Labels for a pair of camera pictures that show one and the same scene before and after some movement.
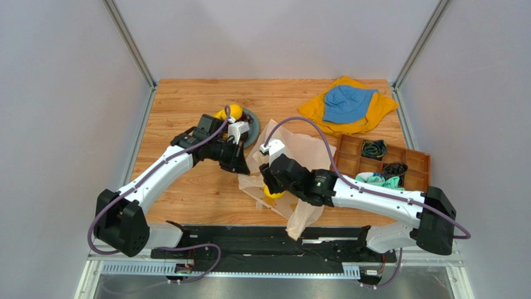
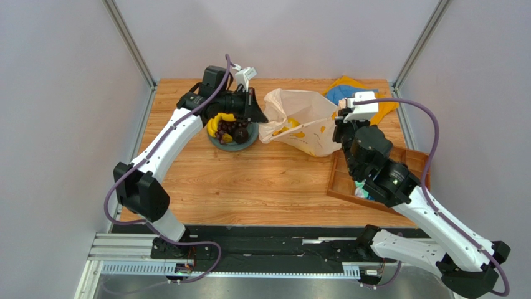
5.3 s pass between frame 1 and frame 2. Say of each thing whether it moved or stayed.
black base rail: stayed
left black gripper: moved
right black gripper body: moved
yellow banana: moved
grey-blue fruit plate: stayed
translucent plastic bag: moved
